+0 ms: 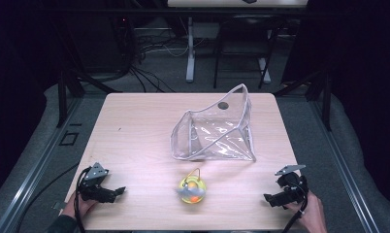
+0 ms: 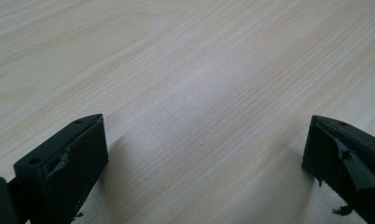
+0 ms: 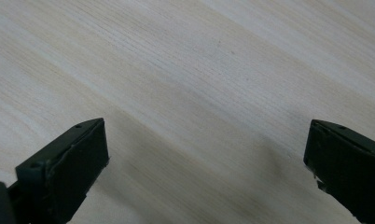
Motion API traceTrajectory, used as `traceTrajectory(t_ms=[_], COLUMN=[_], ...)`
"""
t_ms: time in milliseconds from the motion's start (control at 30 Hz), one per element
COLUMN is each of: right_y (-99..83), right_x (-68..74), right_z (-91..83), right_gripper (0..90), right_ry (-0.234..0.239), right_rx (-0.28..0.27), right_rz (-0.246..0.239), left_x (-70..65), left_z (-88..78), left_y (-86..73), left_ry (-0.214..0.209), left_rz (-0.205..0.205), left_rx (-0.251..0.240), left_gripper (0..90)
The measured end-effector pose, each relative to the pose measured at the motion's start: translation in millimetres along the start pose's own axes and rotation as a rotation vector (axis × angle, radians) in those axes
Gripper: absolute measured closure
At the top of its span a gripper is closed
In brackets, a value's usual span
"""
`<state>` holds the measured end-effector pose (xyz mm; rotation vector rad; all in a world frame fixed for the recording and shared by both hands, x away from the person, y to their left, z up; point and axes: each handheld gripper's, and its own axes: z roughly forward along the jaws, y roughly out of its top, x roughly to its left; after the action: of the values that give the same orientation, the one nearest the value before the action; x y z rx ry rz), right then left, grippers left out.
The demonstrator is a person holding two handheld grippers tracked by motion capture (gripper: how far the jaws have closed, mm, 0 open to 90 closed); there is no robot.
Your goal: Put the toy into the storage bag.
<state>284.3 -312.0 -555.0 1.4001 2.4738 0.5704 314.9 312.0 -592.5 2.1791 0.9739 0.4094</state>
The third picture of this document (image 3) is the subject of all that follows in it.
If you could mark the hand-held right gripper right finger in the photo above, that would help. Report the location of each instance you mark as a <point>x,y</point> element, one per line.
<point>347,168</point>

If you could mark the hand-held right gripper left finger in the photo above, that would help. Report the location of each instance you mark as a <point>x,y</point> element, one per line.
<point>71,168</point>

